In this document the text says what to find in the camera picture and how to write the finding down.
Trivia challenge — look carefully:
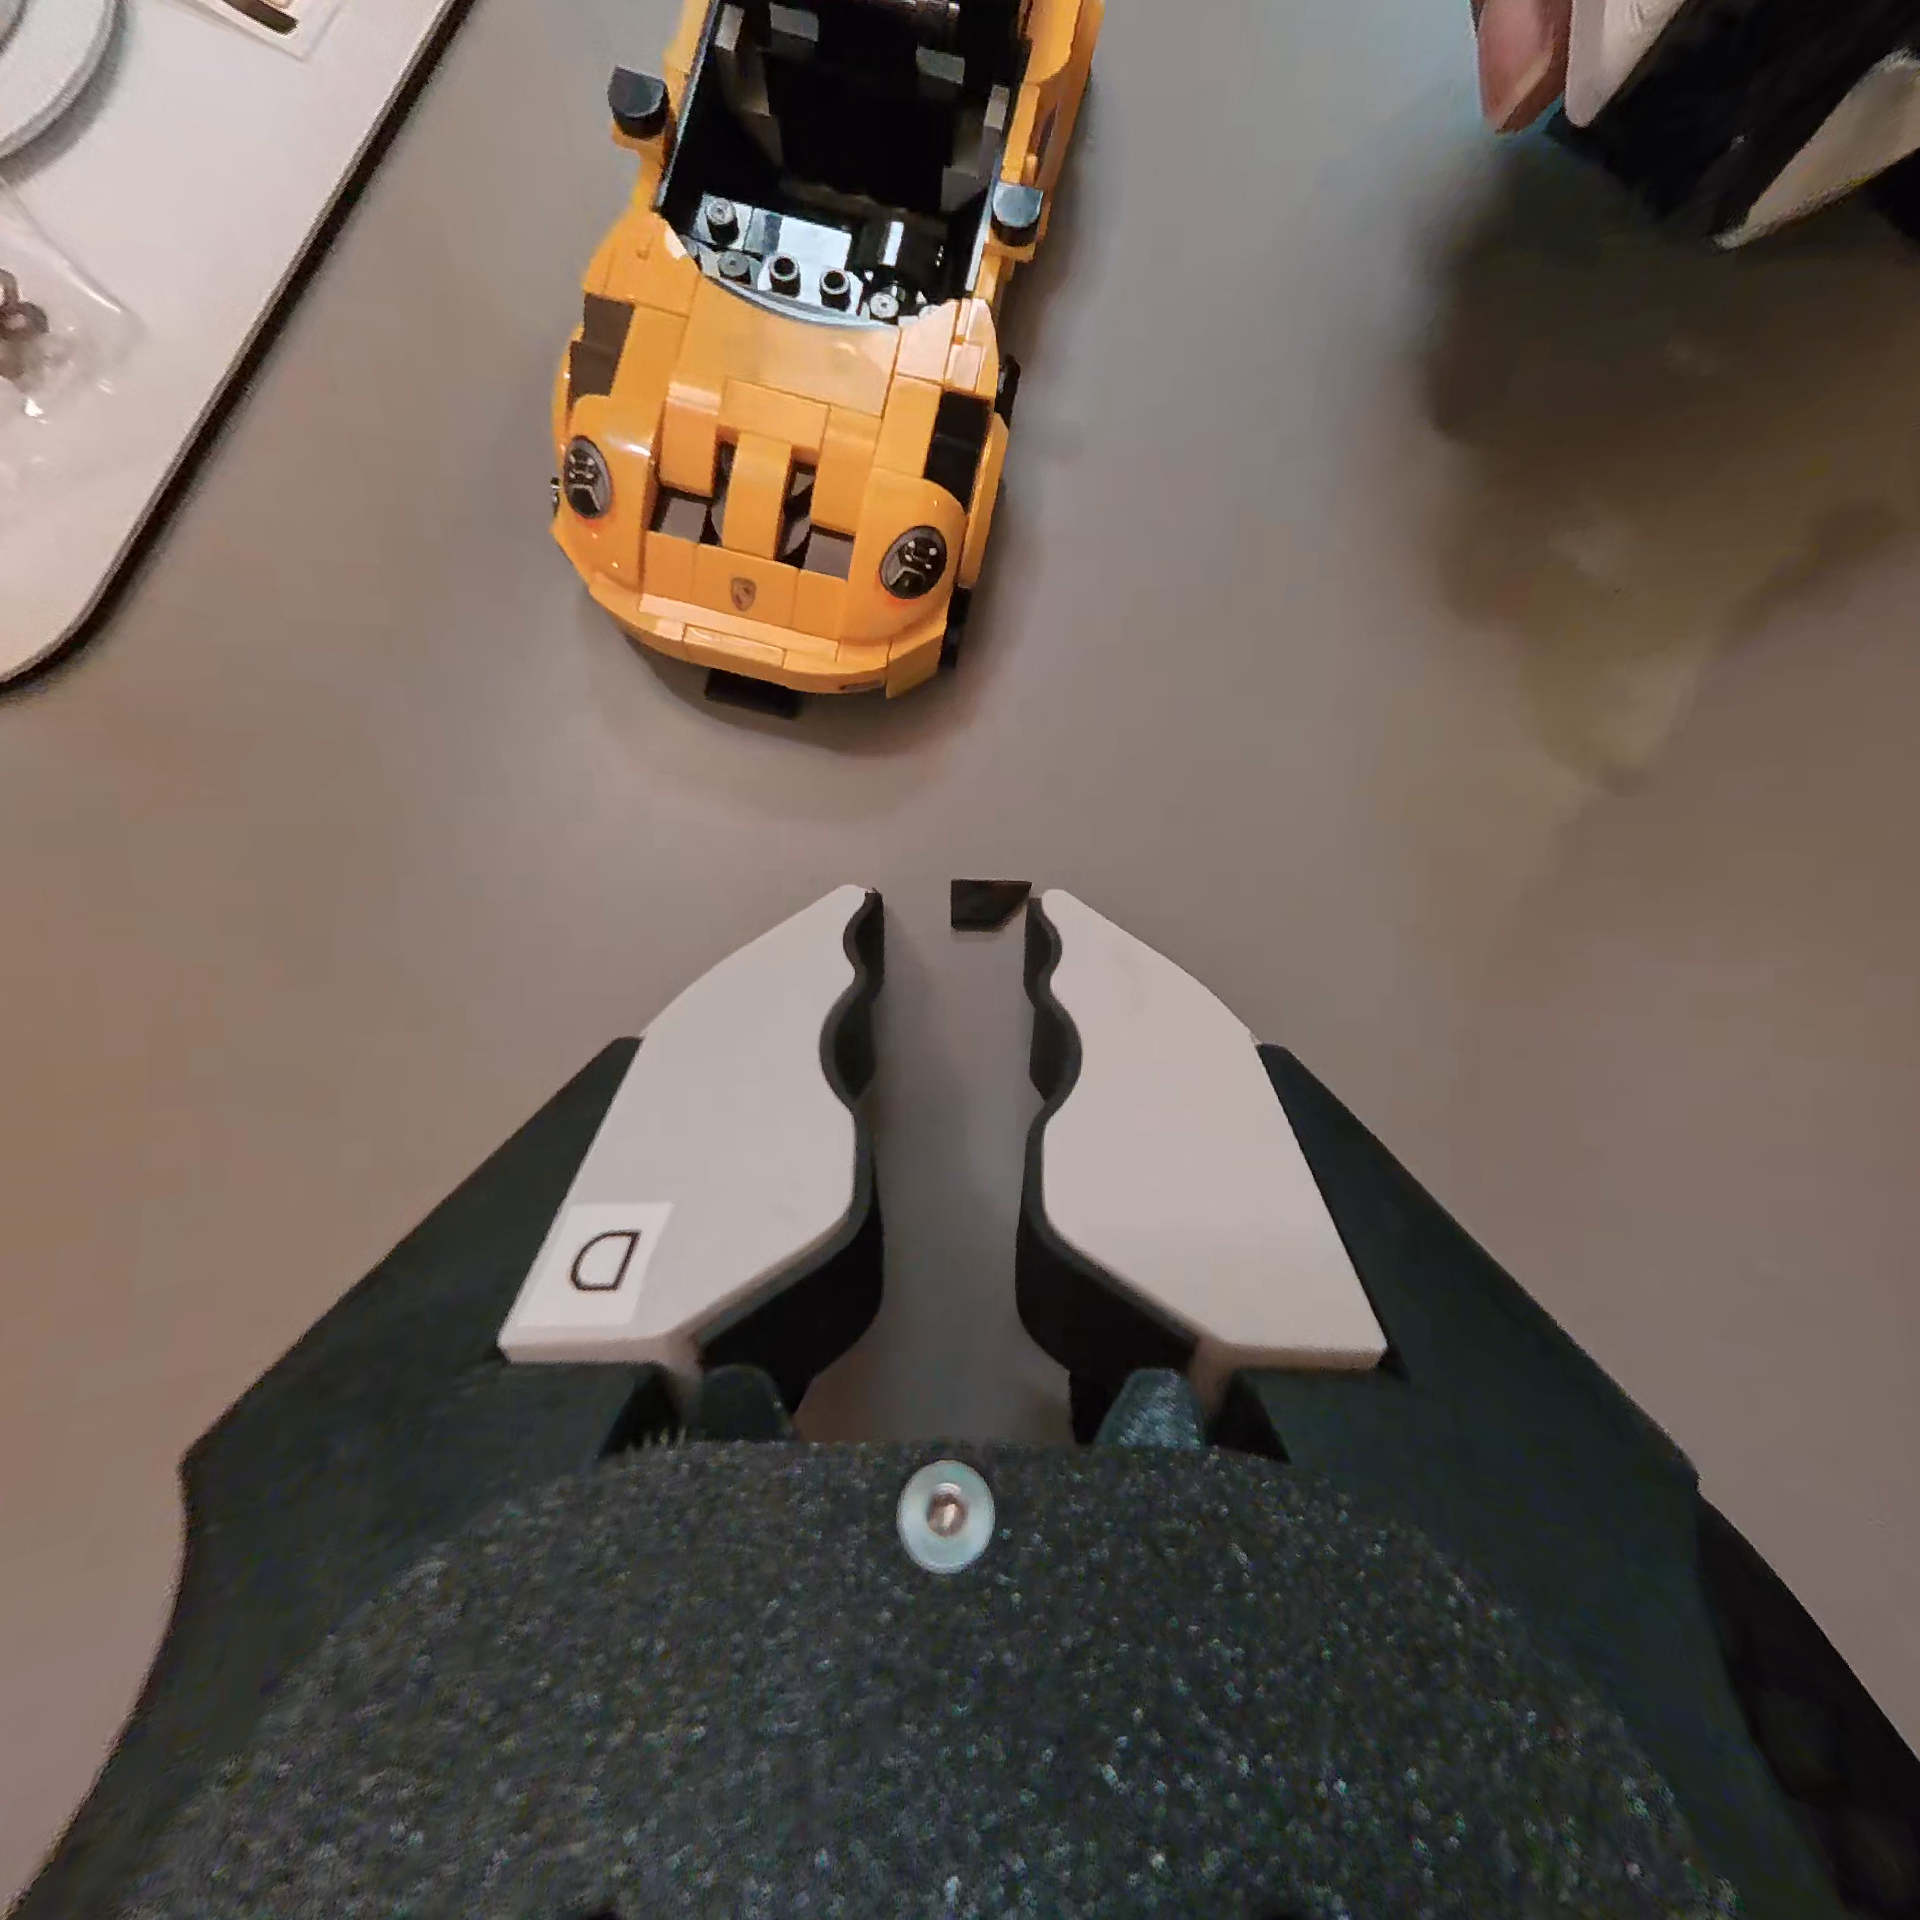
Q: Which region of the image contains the clear bag of small parts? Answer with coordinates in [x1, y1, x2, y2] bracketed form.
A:
[0, 191, 142, 438]

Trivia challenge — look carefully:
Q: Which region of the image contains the yellow lego car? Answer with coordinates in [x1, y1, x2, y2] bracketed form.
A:
[550, 0, 1106, 722]

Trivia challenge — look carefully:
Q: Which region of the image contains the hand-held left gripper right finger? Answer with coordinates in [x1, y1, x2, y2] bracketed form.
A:
[1017, 885, 1389, 1431]

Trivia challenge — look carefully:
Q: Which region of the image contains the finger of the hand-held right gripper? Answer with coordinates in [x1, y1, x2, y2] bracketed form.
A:
[1560, 0, 1739, 168]
[1711, 65, 1920, 245]

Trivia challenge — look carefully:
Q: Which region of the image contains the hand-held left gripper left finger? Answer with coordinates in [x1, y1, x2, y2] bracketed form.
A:
[499, 885, 885, 1425]

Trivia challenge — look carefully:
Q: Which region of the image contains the person's right hand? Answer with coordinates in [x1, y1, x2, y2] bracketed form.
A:
[1474, 0, 1575, 134]

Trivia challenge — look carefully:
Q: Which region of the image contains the white book stand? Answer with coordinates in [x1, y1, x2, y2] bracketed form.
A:
[0, 0, 457, 683]

